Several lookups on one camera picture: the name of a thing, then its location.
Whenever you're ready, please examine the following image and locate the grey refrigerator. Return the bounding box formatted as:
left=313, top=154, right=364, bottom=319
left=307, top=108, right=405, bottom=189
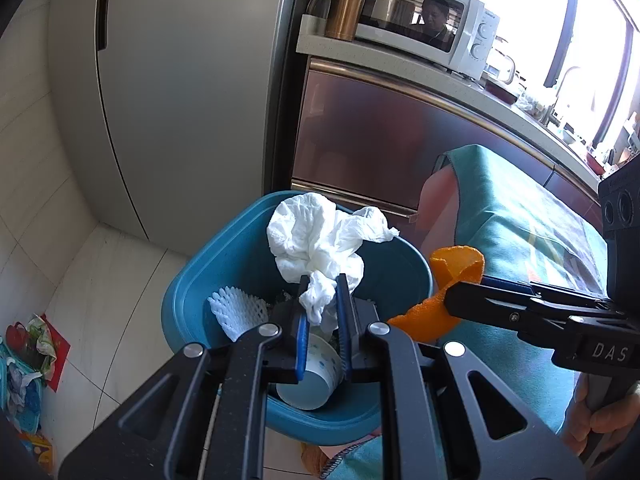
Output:
left=47, top=0, right=301, bottom=256

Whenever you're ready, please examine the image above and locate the crumpled plastic bag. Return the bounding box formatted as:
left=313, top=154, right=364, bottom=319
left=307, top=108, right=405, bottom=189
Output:
left=5, top=314, right=71, bottom=392

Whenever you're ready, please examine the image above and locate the white paper cup blue print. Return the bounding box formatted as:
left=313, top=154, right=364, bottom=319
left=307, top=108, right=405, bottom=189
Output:
left=276, top=332, right=343, bottom=411

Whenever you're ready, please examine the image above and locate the dark framed window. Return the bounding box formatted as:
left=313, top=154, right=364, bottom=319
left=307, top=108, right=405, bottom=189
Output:
left=462, top=0, right=640, bottom=151

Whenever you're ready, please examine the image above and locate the steel kitchen faucet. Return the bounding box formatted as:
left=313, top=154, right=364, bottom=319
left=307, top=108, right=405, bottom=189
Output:
left=542, top=66, right=583, bottom=122

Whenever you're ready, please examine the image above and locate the kitchen counter cabinet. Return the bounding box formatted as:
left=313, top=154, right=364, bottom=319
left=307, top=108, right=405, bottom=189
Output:
left=290, top=15, right=616, bottom=223

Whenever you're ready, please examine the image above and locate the blue trash bin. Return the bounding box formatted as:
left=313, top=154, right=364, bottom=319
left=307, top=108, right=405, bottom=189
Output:
left=161, top=190, right=435, bottom=446

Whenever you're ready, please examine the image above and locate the dark red bowl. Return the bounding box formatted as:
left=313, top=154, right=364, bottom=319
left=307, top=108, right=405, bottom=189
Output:
left=485, top=80, right=518, bottom=104

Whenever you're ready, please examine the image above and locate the white tissue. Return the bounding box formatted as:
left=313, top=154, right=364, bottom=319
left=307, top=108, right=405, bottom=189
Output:
left=266, top=192, right=401, bottom=326

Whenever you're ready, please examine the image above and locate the person's right hand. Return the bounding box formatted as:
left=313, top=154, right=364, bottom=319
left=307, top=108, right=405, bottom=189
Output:
left=562, top=375, right=640, bottom=458

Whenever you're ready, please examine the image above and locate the white microwave oven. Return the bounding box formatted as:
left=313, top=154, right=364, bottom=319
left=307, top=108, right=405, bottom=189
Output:
left=355, top=0, right=501, bottom=81

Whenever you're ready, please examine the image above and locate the teal and grey tablecloth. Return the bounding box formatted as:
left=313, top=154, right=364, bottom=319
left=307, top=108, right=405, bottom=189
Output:
left=320, top=145, right=608, bottom=480

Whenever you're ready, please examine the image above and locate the wide white foam net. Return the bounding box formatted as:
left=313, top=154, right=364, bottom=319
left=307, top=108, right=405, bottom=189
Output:
left=207, top=286, right=271, bottom=343

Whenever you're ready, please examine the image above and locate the teal and red package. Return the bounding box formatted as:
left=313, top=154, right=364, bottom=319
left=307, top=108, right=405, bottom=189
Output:
left=0, top=355, right=45, bottom=435

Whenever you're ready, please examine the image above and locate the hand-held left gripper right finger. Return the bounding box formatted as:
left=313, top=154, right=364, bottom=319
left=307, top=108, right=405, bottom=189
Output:
left=334, top=272, right=586, bottom=480

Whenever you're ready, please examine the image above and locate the orange peel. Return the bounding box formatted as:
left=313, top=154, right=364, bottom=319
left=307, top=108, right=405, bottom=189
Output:
left=387, top=245, right=486, bottom=343

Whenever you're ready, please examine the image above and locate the pink table cover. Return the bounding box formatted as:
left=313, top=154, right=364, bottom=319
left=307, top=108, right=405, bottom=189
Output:
left=417, top=165, right=461, bottom=257

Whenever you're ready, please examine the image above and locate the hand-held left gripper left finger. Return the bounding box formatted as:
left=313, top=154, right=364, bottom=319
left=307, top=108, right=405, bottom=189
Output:
left=59, top=274, right=312, bottom=480

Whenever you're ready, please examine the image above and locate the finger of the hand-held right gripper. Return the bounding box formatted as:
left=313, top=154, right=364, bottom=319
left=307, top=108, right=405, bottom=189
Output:
left=482, top=275, right=608, bottom=307
left=442, top=281, right=621, bottom=347

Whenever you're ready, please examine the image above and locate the glass electric kettle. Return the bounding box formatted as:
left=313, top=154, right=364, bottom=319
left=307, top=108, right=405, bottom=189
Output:
left=482, top=47, right=516, bottom=86

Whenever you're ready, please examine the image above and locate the copper travel tumbler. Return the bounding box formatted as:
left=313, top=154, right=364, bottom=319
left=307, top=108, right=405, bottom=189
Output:
left=325, top=0, right=376, bottom=41

